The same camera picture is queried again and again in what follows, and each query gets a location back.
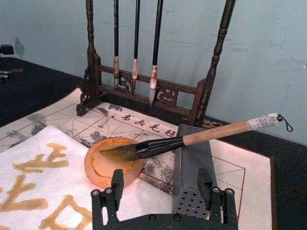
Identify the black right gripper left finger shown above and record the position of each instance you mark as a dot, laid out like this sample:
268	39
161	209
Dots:
118	184

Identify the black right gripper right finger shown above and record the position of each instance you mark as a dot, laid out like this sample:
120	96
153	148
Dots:
205	184

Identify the round translucent orange ink dish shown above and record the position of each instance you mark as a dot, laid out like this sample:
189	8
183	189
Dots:
100	169

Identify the grey perforated metal box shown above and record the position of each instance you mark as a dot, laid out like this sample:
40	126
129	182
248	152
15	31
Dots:
189	167

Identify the white paper with golden characters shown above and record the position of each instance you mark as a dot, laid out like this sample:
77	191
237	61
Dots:
72	167

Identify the printed felt calligraphy mat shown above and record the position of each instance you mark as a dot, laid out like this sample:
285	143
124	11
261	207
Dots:
115	122

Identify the black table cloth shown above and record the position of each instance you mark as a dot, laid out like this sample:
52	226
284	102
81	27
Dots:
36	91

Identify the dark carved wooden brush rack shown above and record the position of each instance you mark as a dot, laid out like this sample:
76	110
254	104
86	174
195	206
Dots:
92	60

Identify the black box-shaped device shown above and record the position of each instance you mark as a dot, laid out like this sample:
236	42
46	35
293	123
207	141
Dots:
6	50

